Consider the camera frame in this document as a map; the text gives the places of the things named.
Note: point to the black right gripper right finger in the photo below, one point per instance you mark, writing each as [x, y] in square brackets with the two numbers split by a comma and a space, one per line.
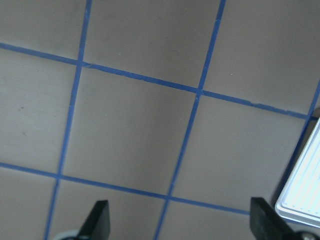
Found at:
[266, 224]

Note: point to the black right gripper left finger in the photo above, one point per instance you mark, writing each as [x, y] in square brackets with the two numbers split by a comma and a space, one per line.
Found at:
[97, 225]

